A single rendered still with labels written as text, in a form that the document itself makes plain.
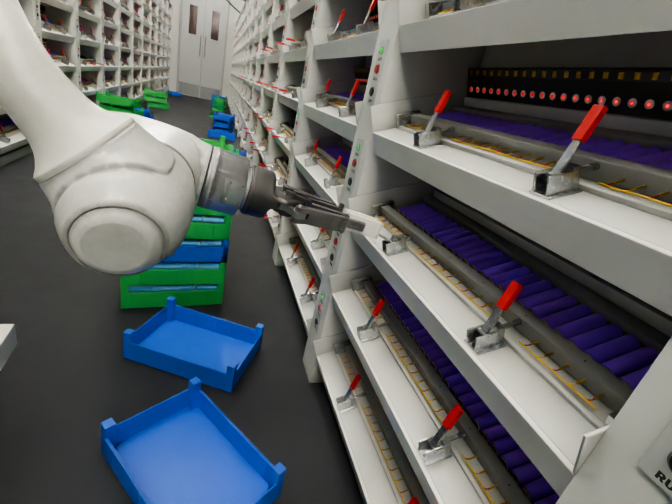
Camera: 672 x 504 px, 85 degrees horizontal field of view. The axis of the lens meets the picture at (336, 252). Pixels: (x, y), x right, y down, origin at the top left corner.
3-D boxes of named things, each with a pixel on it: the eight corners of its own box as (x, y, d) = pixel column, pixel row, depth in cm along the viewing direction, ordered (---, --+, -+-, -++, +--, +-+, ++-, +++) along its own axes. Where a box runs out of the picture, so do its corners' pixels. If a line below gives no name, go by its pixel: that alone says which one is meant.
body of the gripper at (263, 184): (236, 202, 60) (289, 217, 64) (238, 220, 53) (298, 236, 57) (249, 158, 58) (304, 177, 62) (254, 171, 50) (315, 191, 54)
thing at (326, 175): (340, 222, 93) (333, 169, 87) (296, 167, 145) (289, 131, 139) (413, 205, 97) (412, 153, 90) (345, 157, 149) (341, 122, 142)
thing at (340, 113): (359, 145, 86) (352, 81, 79) (305, 116, 138) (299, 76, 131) (437, 130, 90) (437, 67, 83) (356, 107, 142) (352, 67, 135)
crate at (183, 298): (120, 308, 112) (120, 286, 109) (123, 276, 128) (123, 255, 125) (221, 304, 126) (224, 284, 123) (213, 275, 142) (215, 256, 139)
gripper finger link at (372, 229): (347, 211, 61) (348, 212, 61) (382, 222, 64) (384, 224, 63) (340, 227, 62) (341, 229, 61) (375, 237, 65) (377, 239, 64)
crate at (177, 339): (122, 357, 95) (122, 332, 92) (169, 317, 113) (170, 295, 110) (230, 393, 92) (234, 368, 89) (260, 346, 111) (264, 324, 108)
